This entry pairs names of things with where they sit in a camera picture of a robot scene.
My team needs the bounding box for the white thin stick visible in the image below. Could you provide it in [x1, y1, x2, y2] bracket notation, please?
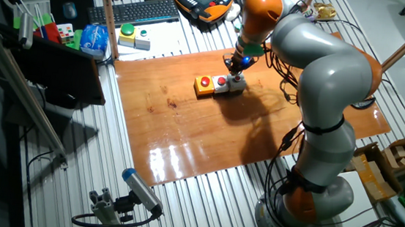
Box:
[4, 0, 42, 29]

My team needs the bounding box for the green wrist mount plate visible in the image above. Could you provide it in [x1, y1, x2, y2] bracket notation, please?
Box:
[236, 37, 267, 59]

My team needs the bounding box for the grey box red mushroom button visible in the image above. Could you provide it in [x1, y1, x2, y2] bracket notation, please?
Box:
[210, 73, 232, 96]

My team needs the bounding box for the grey box small red button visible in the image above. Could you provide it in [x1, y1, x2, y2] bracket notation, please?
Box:
[226, 72, 248, 94]

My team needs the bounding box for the gold foil wrapper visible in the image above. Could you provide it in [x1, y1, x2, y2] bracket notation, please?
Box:
[311, 1, 338, 22]

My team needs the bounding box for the grey computer mouse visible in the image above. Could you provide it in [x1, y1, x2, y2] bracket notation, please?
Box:
[61, 1, 79, 20]

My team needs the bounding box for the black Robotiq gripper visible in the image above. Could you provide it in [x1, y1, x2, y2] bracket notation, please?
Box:
[226, 51, 257, 78]

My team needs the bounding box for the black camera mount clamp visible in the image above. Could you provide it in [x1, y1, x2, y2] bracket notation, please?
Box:
[111, 190, 138, 224]

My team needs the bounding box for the yellow box red mushroom button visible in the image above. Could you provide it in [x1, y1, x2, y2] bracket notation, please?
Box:
[192, 74, 217, 99]

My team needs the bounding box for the white Rubik's cube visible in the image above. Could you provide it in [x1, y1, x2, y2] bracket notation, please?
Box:
[54, 22, 75, 45]

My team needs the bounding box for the yellow box green mushroom button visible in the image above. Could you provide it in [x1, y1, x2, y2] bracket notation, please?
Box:
[117, 23, 138, 48]

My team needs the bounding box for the grey camera with blue end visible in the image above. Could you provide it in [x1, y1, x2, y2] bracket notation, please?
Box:
[118, 167, 167, 217]

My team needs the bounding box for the open brown cardboard box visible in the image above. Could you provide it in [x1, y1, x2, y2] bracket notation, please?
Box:
[343, 139, 405, 205]

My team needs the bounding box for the black camera cable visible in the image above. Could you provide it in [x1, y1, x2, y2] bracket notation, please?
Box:
[70, 204, 160, 227]

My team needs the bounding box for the blue plastic tissue pack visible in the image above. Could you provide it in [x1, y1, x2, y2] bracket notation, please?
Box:
[78, 23, 111, 61]

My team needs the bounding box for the long aluminium frame beam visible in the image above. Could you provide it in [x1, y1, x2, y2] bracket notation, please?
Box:
[0, 14, 81, 171]

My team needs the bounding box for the short aluminium profile stand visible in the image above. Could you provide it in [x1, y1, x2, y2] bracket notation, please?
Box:
[85, 186, 134, 227]

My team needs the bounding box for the grey box small green button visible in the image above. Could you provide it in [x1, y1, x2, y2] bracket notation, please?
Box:
[133, 28, 152, 51]

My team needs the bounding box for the black flat monitor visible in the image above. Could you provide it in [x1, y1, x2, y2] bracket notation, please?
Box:
[0, 21, 113, 106]

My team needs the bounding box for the green plastic container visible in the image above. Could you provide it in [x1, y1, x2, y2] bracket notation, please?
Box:
[13, 10, 54, 34]

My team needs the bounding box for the white paper sheet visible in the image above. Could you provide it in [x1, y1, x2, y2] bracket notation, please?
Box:
[113, 17, 196, 67]

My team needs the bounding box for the white rounded object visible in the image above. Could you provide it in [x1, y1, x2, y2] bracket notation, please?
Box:
[224, 1, 242, 23]

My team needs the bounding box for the grey depth camera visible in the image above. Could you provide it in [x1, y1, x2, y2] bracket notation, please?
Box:
[16, 12, 36, 51]

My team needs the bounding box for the red plastic object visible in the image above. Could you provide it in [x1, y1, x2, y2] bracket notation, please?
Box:
[33, 21, 63, 45]

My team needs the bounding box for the glossy wooden board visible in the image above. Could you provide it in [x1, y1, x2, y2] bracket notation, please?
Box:
[103, 12, 401, 207]

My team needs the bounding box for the black computer keyboard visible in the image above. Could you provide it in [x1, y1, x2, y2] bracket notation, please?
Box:
[86, 0, 182, 33]

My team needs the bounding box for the black mouse pad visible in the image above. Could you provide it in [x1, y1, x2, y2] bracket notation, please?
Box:
[46, 0, 95, 33]

